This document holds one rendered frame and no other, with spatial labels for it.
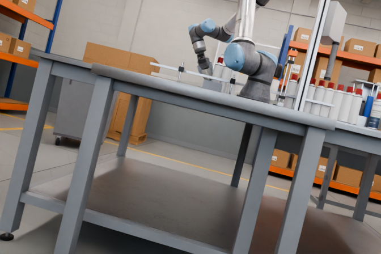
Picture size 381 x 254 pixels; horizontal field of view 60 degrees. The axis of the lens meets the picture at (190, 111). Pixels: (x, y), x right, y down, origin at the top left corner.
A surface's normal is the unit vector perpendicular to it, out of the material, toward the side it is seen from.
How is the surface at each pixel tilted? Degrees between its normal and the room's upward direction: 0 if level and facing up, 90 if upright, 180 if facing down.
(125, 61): 90
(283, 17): 90
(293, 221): 90
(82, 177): 90
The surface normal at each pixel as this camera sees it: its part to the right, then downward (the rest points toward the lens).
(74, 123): 0.17, 0.11
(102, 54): -0.02, 0.00
